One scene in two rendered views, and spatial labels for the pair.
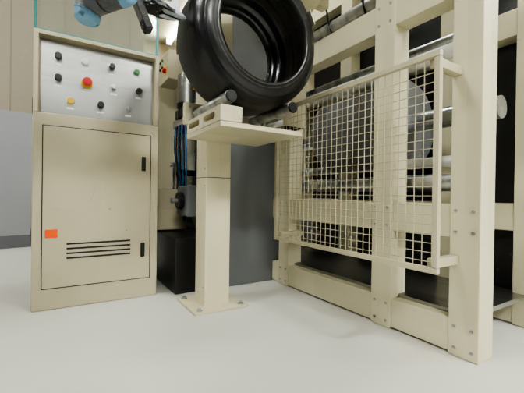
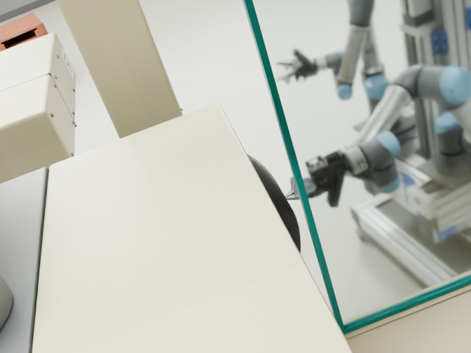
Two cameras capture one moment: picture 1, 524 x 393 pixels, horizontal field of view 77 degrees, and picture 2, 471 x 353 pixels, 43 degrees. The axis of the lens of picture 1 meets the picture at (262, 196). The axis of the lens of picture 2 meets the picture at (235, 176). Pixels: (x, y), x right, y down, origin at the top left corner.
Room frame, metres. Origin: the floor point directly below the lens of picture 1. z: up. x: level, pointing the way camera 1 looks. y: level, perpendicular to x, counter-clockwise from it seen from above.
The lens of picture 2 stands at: (2.54, 0.90, 2.21)
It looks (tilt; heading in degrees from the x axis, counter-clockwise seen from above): 32 degrees down; 209
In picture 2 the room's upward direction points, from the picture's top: 19 degrees counter-clockwise
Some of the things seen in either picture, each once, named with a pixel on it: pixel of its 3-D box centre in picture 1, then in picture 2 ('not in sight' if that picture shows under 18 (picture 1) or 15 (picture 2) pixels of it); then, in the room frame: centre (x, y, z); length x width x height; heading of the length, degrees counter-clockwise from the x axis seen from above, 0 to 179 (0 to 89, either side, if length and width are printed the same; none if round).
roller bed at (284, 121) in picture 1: (284, 102); not in sight; (1.80, -0.12, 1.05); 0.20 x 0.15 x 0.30; 32
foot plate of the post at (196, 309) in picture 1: (211, 300); not in sight; (1.62, 0.24, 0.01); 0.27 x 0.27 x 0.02; 32
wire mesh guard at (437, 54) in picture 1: (335, 170); not in sight; (1.39, -0.31, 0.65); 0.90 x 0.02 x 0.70; 32
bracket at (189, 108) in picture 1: (224, 118); not in sight; (1.56, 0.18, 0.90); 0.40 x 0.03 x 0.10; 122
